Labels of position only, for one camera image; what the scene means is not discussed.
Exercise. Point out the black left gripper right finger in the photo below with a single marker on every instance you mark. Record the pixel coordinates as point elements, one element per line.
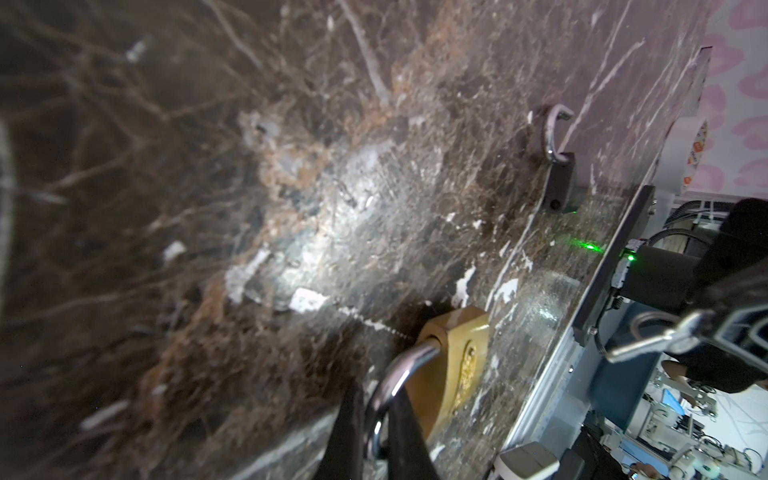
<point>408,457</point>

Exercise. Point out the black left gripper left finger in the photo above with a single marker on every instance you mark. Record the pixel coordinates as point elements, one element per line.
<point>343,457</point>

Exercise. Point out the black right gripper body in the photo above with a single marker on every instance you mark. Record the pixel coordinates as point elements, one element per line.
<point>734,313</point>

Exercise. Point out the brass padlock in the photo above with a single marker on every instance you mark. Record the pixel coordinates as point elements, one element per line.
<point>440,373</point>

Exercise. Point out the small black padlock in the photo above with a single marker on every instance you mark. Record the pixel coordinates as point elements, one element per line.
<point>565,190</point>

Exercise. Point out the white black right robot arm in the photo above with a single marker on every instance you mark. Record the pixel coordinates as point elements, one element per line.
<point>670,282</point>

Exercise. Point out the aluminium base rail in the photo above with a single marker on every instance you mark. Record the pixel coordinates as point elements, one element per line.
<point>549,388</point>

